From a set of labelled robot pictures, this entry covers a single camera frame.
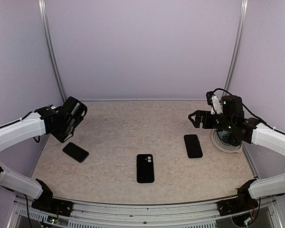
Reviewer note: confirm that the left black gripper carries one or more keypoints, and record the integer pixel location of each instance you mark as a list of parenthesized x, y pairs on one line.
[(61, 137)]

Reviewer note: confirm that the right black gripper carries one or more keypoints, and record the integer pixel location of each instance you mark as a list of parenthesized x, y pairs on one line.
[(197, 123)]

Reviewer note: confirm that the black phone case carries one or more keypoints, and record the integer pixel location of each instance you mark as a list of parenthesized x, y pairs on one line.
[(144, 168), (193, 146)]

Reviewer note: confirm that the black smartphone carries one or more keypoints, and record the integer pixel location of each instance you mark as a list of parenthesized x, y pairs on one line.
[(75, 152)]

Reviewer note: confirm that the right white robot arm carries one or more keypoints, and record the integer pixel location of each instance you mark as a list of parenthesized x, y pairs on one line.
[(227, 114)]

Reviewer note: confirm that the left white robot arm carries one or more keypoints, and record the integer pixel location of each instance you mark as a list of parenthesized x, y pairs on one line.
[(32, 126)]

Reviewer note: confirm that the white round plate stack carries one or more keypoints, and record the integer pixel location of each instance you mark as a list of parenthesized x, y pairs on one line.
[(223, 146)]

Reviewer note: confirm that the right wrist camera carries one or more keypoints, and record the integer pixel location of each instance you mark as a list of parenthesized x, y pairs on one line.
[(214, 102)]

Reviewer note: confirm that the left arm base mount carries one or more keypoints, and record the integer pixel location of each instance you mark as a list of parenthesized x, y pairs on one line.
[(55, 206)]

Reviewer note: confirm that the front aluminium rail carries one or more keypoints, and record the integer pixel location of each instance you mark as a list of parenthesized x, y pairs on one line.
[(203, 214)]

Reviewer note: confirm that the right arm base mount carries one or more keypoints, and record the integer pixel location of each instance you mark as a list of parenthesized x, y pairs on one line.
[(242, 202)]

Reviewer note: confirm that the left aluminium frame post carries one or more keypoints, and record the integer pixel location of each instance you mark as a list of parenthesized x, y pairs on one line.
[(46, 28)]

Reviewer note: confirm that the aluminium frame post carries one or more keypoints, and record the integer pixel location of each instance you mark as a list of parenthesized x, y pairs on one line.
[(237, 45), (46, 28)]

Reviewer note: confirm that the right aluminium frame post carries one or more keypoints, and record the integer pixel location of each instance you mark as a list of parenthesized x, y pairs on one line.
[(237, 45)]

